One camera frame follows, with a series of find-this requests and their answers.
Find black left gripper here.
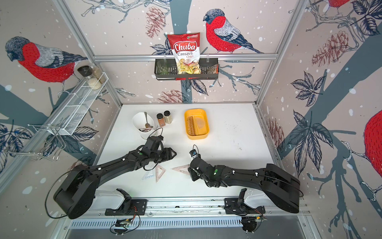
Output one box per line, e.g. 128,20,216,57
150,146,179,163

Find pink triangle set square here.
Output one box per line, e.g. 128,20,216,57
172,164,190,176
155,165,166,183

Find clear triangle set square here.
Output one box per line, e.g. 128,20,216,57
142,169,156,180

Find pink long stencil ruler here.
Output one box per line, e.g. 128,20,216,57
187,116,195,136

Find yellow plastic storage box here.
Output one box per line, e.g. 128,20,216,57
184,109,210,140

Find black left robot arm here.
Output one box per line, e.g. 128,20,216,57
53,135,177,219

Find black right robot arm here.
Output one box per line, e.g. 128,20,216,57
188,149,302,214

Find spice jar pale powder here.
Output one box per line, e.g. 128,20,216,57
164,111,173,124

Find metal spoon in bowl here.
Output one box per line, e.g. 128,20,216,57
144,112,151,128

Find spice jar orange powder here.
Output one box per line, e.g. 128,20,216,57
156,113,166,127

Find white bowl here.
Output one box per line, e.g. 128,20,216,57
132,112,157,139

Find glass jar on shelf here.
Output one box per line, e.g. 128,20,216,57
90,64,105,84

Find red Chuba chips bag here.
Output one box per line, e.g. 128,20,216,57
168,33,202,74

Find black lid jar on shelf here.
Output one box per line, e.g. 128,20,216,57
77,66,93,79

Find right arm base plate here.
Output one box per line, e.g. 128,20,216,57
223,188,266,217

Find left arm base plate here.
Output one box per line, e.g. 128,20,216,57
105,188,148,216

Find black wire wall basket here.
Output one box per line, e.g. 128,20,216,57
154,58,219,80

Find white wire wall shelf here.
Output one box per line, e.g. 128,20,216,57
47,72,109,135

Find chrome wire rack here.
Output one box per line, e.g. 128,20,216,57
1,124,67,161

